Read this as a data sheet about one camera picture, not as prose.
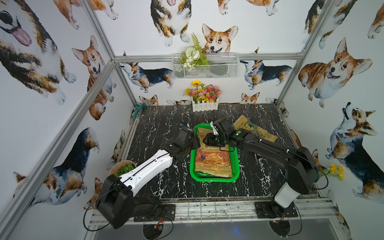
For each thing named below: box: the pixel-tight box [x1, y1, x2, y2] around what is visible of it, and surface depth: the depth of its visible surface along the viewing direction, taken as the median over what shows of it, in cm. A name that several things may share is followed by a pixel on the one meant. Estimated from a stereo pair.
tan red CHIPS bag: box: [195, 127, 233, 178], surface depth 86 cm
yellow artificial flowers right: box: [319, 163, 344, 181], surface depth 73 cm
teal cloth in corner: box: [132, 102, 147, 120], surface depth 123 cm
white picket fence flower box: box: [183, 80, 222, 112], surface depth 112 cm
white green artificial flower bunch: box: [178, 32, 210, 71], surface depth 82 cm
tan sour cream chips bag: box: [232, 114, 279, 143], surface depth 108 cm
